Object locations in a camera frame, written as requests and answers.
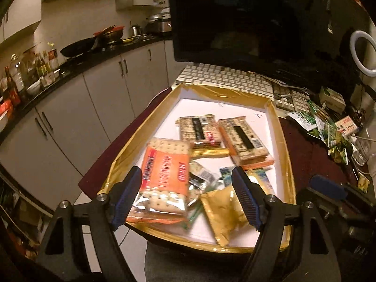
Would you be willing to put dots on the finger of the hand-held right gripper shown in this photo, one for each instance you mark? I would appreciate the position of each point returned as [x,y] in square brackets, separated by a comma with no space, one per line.
[327,188]

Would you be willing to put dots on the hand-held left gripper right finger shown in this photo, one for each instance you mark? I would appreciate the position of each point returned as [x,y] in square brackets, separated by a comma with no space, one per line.
[246,202]

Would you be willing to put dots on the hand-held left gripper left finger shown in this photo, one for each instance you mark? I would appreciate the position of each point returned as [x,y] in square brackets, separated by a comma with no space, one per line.
[129,199]

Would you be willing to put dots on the gold-rimmed cardboard box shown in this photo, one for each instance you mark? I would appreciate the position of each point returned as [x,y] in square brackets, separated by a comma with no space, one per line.
[205,105]

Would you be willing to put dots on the gold foil snack packet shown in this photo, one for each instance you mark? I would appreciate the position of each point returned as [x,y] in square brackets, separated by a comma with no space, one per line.
[223,214]

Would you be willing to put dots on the yellow blue-print snack packet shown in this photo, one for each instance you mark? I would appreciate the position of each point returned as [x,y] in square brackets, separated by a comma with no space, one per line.
[261,180]

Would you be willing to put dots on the small yellow sachet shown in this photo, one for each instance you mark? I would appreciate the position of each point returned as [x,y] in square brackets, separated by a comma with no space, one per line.
[363,183]

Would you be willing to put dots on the small blue snack packet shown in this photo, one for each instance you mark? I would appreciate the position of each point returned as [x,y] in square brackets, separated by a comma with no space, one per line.
[226,176]

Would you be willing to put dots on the orange cracker packet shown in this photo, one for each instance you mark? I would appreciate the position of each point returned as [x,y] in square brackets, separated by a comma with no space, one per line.
[164,170]

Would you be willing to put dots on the clear plastic cup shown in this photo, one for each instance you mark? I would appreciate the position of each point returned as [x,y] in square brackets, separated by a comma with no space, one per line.
[361,152]

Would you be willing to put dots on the clear black-label cracker packet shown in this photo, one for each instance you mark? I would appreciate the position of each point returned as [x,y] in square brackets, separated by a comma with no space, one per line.
[201,176]

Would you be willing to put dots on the small green-edged packet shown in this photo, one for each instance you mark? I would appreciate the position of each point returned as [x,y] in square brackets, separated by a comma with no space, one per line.
[192,218]

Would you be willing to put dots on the pile of green snack packets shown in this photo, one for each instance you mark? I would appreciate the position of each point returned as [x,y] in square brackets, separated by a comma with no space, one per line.
[326,129]

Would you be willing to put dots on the long barcode cracker packet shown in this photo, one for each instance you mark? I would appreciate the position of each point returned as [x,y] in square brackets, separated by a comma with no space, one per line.
[243,141]

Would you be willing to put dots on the flat yellow snack packet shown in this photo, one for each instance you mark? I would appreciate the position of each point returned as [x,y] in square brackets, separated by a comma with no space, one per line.
[210,152]

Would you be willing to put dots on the red white card box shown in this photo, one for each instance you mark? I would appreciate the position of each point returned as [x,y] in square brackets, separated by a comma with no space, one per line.
[348,126]

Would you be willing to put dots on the person's grey trouser leg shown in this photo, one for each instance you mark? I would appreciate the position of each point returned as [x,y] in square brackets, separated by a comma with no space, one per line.
[188,261]

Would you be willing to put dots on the small green white carton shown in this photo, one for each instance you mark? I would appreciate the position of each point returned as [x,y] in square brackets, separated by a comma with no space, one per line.
[332,100]

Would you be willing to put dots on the small barcode cracker packet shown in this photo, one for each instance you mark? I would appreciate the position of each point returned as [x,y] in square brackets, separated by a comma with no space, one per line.
[194,127]

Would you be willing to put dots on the grey kitchen base cabinets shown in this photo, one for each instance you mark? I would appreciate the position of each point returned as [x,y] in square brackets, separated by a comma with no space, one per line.
[73,114]

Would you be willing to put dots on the white computer keyboard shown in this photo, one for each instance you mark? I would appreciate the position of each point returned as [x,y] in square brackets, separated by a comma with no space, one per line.
[223,79]

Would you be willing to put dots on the black kitchen countertop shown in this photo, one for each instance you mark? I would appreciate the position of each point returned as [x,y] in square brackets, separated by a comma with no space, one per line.
[88,61]

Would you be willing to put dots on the white bowl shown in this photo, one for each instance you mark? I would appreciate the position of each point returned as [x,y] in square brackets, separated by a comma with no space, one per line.
[34,88]

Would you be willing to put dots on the red food packaging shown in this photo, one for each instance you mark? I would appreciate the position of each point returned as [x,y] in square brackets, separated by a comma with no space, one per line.
[6,107]

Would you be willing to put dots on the black wok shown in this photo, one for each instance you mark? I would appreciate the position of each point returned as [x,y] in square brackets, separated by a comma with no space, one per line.
[77,48]

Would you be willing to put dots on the row of condiment bottles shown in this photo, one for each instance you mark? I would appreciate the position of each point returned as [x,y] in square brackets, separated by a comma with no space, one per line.
[47,61]

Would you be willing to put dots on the large clear oil bottle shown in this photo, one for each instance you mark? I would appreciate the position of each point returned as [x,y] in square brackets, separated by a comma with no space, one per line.
[17,76]

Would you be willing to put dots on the red-lidded pot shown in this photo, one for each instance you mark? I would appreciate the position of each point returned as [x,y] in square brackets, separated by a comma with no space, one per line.
[113,33]

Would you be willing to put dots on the steel kettle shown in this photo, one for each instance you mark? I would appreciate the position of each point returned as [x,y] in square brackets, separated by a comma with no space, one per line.
[136,30]

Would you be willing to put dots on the rice cooker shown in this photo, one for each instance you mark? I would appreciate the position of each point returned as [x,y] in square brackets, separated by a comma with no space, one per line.
[160,25]

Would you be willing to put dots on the black computer monitor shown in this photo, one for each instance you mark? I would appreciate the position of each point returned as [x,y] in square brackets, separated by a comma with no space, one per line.
[235,20]

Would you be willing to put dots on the white upper kitchen cabinets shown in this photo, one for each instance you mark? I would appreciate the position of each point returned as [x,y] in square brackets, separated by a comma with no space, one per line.
[20,11]

